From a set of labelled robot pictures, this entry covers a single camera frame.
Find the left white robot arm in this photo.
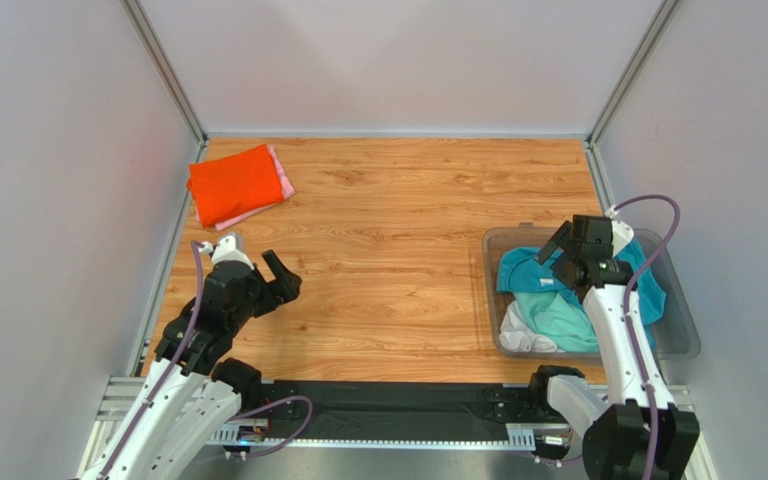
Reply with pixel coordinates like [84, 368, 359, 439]
[81, 247, 302, 479]

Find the pink folded t-shirt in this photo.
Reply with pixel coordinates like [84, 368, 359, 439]
[214, 144, 296, 231]

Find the aluminium frame post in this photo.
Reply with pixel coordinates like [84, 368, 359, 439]
[120, 0, 209, 149]
[586, 0, 683, 149]

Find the right aluminium frame post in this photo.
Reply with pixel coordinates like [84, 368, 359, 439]
[586, 0, 683, 149]

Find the white t-shirt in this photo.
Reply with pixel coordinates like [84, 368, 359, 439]
[498, 301, 564, 354]

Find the orange folded t-shirt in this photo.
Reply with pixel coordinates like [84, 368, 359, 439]
[186, 144, 286, 228]

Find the teal blue t-shirt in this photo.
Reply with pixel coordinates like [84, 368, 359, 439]
[497, 239, 667, 347]

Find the left aluminium frame post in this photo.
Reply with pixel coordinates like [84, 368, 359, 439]
[120, 0, 209, 149]

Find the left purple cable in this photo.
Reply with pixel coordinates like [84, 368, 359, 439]
[94, 239, 315, 480]

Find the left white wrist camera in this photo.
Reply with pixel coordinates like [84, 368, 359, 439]
[197, 232, 254, 270]

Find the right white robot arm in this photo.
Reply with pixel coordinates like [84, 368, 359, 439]
[529, 215, 700, 479]

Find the mint green t-shirt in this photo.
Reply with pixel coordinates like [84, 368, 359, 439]
[514, 291, 599, 353]

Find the clear plastic bin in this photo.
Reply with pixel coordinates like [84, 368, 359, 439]
[482, 223, 700, 366]

